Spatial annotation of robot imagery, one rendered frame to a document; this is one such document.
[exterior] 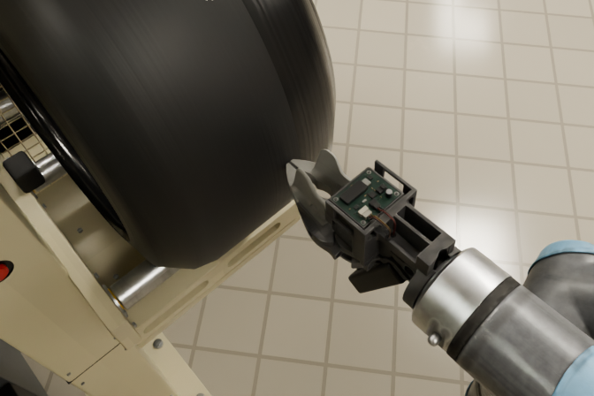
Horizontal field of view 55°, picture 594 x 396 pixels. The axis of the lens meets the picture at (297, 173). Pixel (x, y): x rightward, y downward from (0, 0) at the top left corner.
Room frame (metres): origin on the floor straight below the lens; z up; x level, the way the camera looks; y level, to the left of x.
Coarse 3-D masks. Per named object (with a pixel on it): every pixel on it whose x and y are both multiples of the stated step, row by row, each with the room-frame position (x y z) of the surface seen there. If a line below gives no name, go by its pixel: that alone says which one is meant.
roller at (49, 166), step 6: (48, 156) 0.54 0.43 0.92; (54, 156) 0.54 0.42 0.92; (36, 162) 0.53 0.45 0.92; (42, 162) 0.53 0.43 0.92; (48, 162) 0.53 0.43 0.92; (54, 162) 0.53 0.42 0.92; (42, 168) 0.52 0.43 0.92; (48, 168) 0.52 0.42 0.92; (54, 168) 0.52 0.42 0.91; (60, 168) 0.53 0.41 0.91; (42, 174) 0.51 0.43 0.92; (48, 174) 0.51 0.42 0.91; (54, 174) 0.52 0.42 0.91; (60, 174) 0.52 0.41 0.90; (48, 180) 0.51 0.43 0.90; (54, 180) 0.51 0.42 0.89; (42, 186) 0.50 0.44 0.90
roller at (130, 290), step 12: (144, 264) 0.34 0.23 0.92; (132, 276) 0.32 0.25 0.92; (144, 276) 0.32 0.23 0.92; (156, 276) 0.33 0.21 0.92; (168, 276) 0.33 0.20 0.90; (108, 288) 0.31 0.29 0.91; (120, 288) 0.30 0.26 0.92; (132, 288) 0.31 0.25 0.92; (144, 288) 0.31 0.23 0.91; (120, 300) 0.29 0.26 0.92; (132, 300) 0.29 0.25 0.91
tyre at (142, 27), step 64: (0, 0) 0.38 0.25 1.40; (64, 0) 0.38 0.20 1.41; (128, 0) 0.39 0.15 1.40; (192, 0) 0.41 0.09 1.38; (256, 0) 0.43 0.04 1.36; (0, 64) 0.58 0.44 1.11; (64, 64) 0.34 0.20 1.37; (128, 64) 0.34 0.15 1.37; (192, 64) 0.36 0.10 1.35; (256, 64) 0.38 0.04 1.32; (320, 64) 0.42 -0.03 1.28; (64, 128) 0.32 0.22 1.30; (128, 128) 0.30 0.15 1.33; (192, 128) 0.32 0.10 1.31; (256, 128) 0.34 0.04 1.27; (320, 128) 0.39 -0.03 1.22; (128, 192) 0.28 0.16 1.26; (192, 192) 0.28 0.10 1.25; (256, 192) 0.32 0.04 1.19; (192, 256) 0.27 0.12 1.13
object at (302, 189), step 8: (288, 168) 0.34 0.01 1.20; (296, 168) 0.34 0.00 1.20; (288, 176) 0.33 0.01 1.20; (296, 176) 0.31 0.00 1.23; (304, 176) 0.30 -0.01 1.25; (288, 184) 0.32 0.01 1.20; (296, 184) 0.31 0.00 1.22; (304, 184) 0.30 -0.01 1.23; (312, 184) 0.30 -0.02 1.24; (296, 192) 0.31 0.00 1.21; (304, 192) 0.30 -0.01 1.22; (312, 192) 0.29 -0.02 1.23; (296, 200) 0.30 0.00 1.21; (304, 200) 0.30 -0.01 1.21; (312, 200) 0.29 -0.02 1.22; (320, 200) 0.28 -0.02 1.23; (312, 208) 0.29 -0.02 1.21; (320, 208) 0.28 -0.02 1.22; (320, 216) 0.28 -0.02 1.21
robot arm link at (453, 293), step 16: (464, 256) 0.20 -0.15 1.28; (480, 256) 0.20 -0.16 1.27; (448, 272) 0.19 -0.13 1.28; (464, 272) 0.18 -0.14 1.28; (480, 272) 0.18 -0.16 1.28; (496, 272) 0.19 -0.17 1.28; (432, 288) 0.17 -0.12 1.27; (448, 288) 0.17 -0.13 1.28; (464, 288) 0.17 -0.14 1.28; (480, 288) 0.17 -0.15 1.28; (416, 304) 0.17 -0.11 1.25; (432, 304) 0.16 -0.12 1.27; (448, 304) 0.16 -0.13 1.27; (464, 304) 0.16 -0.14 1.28; (416, 320) 0.16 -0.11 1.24; (432, 320) 0.15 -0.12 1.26; (448, 320) 0.15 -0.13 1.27; (464, 320) 0.15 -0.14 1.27; (432, 336) 0.14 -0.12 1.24; (448, 336) 0.14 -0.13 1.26
